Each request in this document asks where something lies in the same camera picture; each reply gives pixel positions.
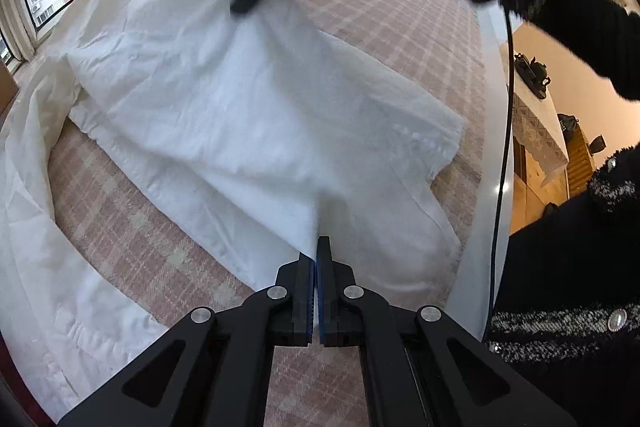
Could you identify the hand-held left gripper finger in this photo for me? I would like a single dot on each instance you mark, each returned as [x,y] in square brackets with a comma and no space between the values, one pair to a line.
[322,292]
[311,289]

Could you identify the white cotton shirt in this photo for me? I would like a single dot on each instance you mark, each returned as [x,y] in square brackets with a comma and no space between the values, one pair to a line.
[225,107]

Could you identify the person's right forearm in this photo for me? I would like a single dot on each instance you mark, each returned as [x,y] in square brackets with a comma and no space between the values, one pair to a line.
[590,22]

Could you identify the pink checked tablecloth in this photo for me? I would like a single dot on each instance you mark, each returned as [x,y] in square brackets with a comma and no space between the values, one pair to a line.
[400,32]

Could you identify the dark teapot ornament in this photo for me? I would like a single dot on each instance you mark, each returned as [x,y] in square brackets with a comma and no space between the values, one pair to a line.
[532,74]

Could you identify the lace-covered side table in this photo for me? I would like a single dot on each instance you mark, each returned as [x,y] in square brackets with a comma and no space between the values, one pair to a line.
[535,127]

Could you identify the plywood panel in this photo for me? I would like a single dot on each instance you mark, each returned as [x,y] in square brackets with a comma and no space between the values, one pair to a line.
[6,92]

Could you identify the wooden slatted cabinet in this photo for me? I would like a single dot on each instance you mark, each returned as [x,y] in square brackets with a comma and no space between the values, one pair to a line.
[582,162]

